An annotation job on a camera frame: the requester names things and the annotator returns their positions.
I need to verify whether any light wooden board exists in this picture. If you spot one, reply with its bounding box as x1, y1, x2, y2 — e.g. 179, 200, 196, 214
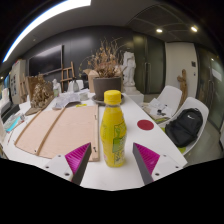
13, 104, 101, 163

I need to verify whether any small white figurine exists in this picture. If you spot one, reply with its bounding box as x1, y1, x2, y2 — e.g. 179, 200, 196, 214
51, 78, 63, 98

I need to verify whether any white chair with backpack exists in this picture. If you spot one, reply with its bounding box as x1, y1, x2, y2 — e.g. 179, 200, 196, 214
159, 96, 210, 157

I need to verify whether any dried plant in dark pot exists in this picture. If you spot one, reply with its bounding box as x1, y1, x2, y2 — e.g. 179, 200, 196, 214
79, 37, 129, 102

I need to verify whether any stack of papers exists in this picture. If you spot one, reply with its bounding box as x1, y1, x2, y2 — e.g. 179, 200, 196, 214
146, 97, 173, 121

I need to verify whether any black backpack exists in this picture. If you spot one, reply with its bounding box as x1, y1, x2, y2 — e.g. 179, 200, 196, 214
164, 107, 204, 148

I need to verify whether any white cabinet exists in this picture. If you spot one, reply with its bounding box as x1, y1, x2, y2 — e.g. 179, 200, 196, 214
9, 59, 28, 105

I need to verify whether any white statue pedestal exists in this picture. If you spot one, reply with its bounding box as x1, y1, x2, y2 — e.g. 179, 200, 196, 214
123, 85, 145, 105

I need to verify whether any dark wall screen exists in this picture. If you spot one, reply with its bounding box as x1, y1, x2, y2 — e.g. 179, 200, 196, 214
27, 44, 64, 77

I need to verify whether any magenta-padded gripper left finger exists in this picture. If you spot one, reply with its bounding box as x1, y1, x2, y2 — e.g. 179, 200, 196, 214
42, 142, 93, 186

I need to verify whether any plain white chair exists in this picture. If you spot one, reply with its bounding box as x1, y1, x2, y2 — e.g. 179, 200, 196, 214
66, 79, 84, 94

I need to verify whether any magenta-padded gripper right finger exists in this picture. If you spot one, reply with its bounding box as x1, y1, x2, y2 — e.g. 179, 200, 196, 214
132, 142, 184, 186

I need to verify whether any flat round red coaster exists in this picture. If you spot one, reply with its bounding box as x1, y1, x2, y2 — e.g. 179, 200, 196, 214
136, 119, 155, 131

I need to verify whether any white chair with papers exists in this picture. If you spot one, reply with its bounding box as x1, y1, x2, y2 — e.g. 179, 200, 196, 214
143, 85, 183, 121

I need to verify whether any teal plastic packet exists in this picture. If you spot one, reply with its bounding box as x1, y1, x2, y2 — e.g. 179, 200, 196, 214
3, 113, 26, 133

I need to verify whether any white standing statue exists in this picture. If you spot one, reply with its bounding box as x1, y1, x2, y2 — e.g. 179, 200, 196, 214
121, 49, 138, 88

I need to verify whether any wooden easel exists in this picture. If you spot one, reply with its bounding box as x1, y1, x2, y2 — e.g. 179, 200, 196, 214
59, 61, 76, 93

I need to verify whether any wooden figure by wall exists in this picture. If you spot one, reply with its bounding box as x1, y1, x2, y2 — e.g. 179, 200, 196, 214
176, 68, 188, 104

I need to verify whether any yellow drink bottle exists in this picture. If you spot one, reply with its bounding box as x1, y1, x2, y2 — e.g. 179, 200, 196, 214
99, 89, 128, 168

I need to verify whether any long ceiling light strip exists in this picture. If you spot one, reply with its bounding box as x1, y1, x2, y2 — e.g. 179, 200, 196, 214
2, 0, 93, 64

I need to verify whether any small white cup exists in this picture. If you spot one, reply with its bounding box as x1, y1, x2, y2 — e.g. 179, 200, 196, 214
78, 91, 90, 101

